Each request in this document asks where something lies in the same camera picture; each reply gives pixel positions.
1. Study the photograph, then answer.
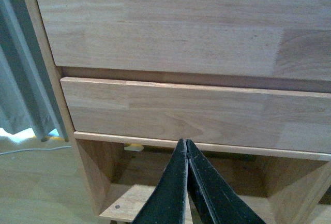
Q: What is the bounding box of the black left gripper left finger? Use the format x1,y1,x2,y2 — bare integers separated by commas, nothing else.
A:
132,139,188,224

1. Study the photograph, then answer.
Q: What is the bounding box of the grey curtain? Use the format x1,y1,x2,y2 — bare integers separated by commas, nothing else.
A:
1,0,68,139

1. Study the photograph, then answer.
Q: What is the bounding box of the left wooden shelf cabinet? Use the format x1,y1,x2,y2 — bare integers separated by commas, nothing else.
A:
25,0,330,223

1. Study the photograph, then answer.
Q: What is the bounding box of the white cable on floor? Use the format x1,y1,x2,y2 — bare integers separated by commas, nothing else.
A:
0,145,72,156

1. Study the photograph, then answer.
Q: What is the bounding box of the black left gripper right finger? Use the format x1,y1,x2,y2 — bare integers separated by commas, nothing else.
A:
186,140,265,224

